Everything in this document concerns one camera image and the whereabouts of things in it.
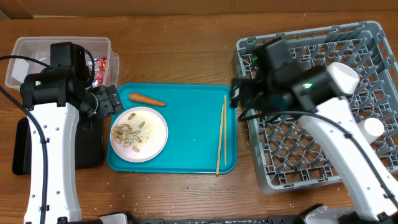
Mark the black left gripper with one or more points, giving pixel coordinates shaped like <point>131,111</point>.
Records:
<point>110,102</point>

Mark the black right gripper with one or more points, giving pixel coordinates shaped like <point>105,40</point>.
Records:
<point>249,88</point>

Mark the red snack wrapper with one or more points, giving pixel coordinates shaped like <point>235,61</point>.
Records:
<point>99,69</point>

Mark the white bowl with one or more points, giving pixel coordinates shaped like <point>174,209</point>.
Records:
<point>344,76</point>

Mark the white paper cup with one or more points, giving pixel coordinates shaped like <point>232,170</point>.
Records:
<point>371,128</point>

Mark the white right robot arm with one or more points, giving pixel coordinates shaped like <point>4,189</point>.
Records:
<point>318,98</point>

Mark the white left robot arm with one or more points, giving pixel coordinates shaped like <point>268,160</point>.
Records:
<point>54,100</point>

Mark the clear plastic waste bin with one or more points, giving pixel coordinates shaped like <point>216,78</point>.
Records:
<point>39,48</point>

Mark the orange carrot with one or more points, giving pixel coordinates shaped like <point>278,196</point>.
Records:
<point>145,100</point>

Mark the food scraps and rice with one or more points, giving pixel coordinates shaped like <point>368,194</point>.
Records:
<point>134,130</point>

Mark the pink plate with food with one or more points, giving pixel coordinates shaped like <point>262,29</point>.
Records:
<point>151,149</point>

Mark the black plastic tray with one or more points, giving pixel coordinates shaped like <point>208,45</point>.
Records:
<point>88,146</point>

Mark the teal plastic tray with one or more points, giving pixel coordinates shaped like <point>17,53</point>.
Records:
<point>192,114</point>

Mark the grey plastic dish rack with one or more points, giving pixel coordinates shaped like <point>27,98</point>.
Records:
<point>285,156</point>

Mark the black rail at bottom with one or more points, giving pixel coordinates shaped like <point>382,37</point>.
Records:
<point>273,219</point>

